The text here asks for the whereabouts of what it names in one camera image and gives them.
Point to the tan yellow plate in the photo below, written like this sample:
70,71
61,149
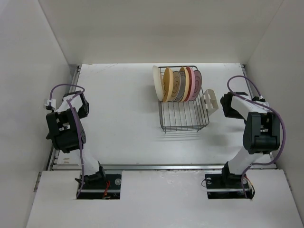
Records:
168,84

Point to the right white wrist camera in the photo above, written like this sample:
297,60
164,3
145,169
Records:
260,100

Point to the beige cutlery holder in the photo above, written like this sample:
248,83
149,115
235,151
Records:
209,102

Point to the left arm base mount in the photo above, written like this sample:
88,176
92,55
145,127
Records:
101,189

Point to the cream white plate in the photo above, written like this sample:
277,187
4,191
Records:
158,82

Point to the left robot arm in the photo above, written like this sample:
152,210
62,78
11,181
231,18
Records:
68,135

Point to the white plate with dark rim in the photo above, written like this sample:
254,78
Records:
198,84

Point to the wire dish rack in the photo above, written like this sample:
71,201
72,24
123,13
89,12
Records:
182,116

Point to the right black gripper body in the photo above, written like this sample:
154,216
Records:
232,113

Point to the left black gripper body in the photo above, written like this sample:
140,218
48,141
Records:
81,112

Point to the grey patterned plate in rack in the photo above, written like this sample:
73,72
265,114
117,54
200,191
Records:
176,85

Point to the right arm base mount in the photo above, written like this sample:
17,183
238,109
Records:
217,188

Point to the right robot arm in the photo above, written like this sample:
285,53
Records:
261,134

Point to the orange yellow plate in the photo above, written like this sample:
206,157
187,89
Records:
184,84

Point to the pink plate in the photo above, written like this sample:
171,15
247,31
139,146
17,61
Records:
192,83

